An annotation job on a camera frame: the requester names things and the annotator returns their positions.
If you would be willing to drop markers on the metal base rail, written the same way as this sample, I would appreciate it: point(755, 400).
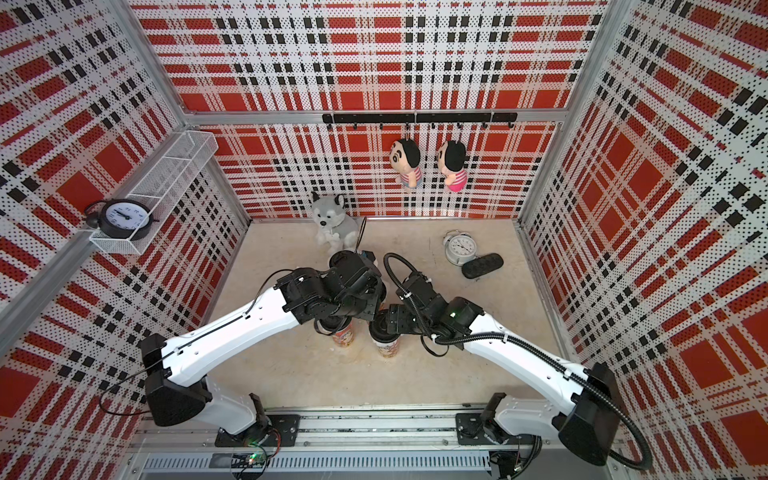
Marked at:
point(382, 442)

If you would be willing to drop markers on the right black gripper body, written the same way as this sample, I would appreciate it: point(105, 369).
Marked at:
point(405, 323)

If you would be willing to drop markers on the grey white husky plush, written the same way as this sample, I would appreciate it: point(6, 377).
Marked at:
point(335, 227)

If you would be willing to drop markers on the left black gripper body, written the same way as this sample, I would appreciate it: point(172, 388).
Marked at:
point(363, 308)

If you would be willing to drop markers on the red paper cup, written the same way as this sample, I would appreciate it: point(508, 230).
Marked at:
point(345, 336)
point(388, 349)

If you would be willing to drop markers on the black hook rail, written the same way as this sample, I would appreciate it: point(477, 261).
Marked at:
point(356, 119)

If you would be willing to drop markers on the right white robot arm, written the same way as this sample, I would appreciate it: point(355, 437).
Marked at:
point(588, 413)

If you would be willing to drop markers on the boy doll pink shirt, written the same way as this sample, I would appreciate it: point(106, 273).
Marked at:
point(452, 158)

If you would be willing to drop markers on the boy doll striped shirt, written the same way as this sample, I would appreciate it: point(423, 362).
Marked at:
point(405, 159)

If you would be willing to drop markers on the black round clock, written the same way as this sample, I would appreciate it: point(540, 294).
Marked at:
point(119, 219)

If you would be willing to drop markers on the white wire basket shelf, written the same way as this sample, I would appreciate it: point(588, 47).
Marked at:
point(163, 185)

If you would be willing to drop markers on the black oblong case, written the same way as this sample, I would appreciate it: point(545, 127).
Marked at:
point(482, 266)

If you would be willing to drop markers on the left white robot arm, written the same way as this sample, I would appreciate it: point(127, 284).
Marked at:
point(177, 388)

